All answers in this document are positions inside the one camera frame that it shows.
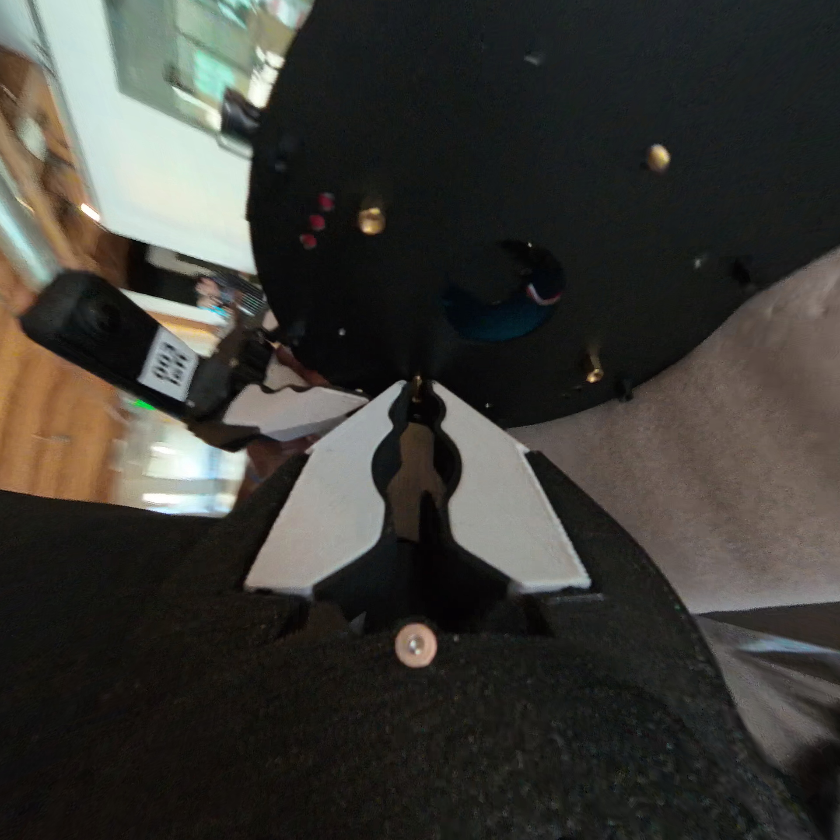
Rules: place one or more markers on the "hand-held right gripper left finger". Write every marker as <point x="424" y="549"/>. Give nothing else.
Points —
<point x="315" y="518"/>

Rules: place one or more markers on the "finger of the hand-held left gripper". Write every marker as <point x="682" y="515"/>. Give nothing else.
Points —
<point x="285" y="375"/>
<point x="308" y="413"/>

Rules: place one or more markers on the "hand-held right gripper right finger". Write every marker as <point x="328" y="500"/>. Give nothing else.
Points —
<point x="518" y="518"/>

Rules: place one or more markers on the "blue toy robot arm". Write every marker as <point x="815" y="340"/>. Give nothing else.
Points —
<point x="525" y="131"/>

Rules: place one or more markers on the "person's left hand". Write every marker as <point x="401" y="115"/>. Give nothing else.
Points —
<point x="275" y="459"/>

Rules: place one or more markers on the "white foam sheet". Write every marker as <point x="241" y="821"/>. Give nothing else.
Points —
<point x="722" y="459"/>

